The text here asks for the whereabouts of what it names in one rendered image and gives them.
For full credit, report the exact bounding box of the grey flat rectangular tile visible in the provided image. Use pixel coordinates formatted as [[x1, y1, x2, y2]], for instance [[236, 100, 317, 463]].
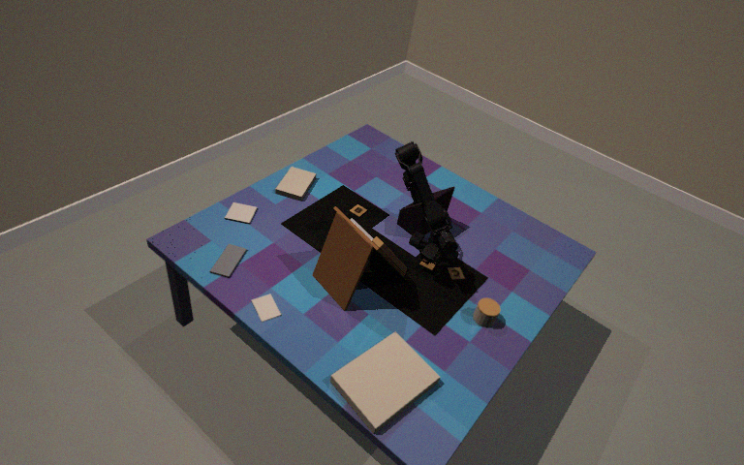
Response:
[[210, 244, 246, 278]]

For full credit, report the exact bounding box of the grey cylinder with orange top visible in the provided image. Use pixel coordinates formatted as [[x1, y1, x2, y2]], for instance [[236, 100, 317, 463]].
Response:
[[473, 297, 501, 327]]

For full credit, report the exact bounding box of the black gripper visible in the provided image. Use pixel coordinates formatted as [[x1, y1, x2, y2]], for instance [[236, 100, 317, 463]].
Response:
[[409, 232, 459, 267]]

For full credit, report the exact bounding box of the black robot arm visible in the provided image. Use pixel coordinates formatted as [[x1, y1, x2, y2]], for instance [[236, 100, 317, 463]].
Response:
[[395, 142, 458, 263]]

